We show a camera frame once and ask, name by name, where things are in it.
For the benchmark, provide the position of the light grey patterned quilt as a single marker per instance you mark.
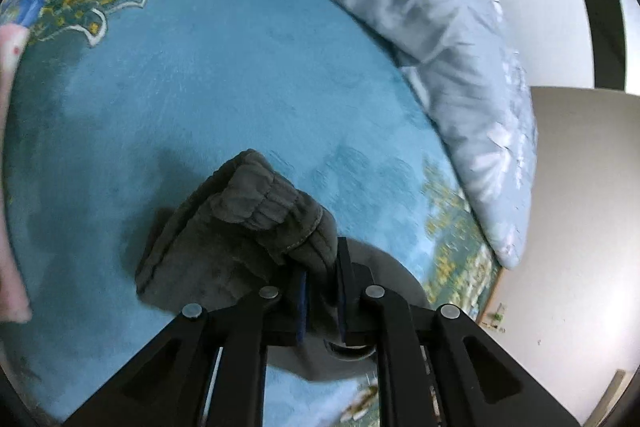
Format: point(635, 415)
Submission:
point(430, 57)

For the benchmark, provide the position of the blue printed blanket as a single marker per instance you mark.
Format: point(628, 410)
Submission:
point(210, 107)

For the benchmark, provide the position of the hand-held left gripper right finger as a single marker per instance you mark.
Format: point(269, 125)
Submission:
point(343, 297)

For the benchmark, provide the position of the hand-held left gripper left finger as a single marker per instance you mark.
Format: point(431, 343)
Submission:
point(301, 302)

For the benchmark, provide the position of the pink cloth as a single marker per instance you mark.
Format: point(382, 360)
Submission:
point(9, 187)

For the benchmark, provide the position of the grey pants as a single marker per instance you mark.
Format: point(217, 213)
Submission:
point(240, 237)

